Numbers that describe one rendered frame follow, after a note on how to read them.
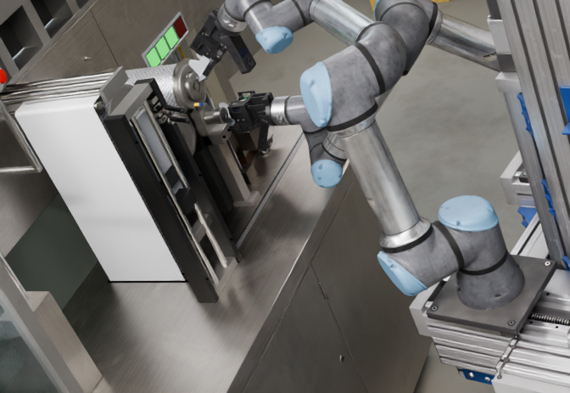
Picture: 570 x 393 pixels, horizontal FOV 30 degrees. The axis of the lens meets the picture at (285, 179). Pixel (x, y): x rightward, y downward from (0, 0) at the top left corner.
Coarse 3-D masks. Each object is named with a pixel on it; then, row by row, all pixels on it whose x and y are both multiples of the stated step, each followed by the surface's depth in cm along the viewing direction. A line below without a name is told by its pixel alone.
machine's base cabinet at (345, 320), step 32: (352, 192) 291; (352, 224) 290; (320, 256) 273; (352, 256) 289; (320, 288) 272; (352, 288) 288; (384, 288) 305; (288, 320) 257; (320, 320) 271; (352, 320) 287; (384, 320) 304; (288, 352) 256; (320, 352) 270; (352, 352) 286; (384, 352) 303; (416, 352) 323; (256, 384) 243; (288, 384) 256; (320, 384) 269; (352, 384) 285; (384, 384) 302
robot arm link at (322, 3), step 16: (304, 0) 245; (320, 0) 240; (336, 0) 238; (304, 16) 245; (320, 16) 238; (336, 16) 232; (352, 16) 228; (336, 32) 231; (352, 32) 224; (368, 32) 217; (384, 32) 215; (368, 48) 211; (384, 48) 211; (400, 48) 214; (384, 64) 210; (400, 64) 213; (384, 80) 211
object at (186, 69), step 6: (186, 66) 270; (180, 72) 269; (186, 72) 270; (180, 78) 268; (180, 84) 268; (204, 84) 277; (180, 90) 268; (204, 90) 277; (180, 96) 268; (186, 96) 270; (204, 96) 277; (186, 102) 269; (192, 102) 272; (198, 102) 274; (192, 108) 272
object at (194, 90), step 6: (192, 72) 271; (186, 78) 270; (192, 78) 270; (186, 84) 269; (192, 84) 270; (198, 84) 273; (186, 90) 269; (192, 90) 270; (198, 90) 273; (192, 96) 270; (198, 96) 272
